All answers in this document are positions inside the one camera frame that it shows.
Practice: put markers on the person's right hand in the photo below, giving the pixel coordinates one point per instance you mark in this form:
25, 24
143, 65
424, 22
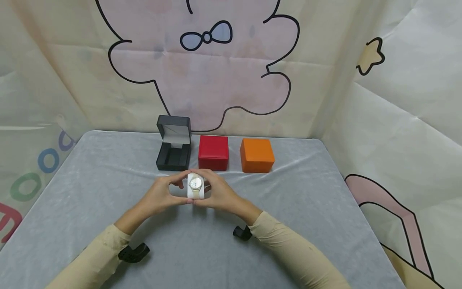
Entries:
222, 196

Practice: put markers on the black wrist band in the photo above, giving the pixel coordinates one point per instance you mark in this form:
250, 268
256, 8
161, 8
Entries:
133, 253
242, 233

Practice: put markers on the open black watch box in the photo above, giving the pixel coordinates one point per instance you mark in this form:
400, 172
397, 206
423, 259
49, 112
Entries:
173, 158

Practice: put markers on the person's right forearm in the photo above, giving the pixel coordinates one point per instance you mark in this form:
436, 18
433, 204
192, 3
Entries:
288, 253

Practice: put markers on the white watch cushion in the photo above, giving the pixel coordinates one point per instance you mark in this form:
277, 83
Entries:
189, 193

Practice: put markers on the red square box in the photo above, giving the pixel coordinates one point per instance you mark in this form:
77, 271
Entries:
213, 152

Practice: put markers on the person's left hand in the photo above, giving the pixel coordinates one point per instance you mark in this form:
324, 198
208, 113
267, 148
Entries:
160, 196

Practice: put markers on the person's left forearm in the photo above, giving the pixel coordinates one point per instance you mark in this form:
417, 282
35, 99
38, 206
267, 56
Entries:
97, 257

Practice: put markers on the orange square box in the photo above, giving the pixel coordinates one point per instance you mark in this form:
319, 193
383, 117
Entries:
257, 155

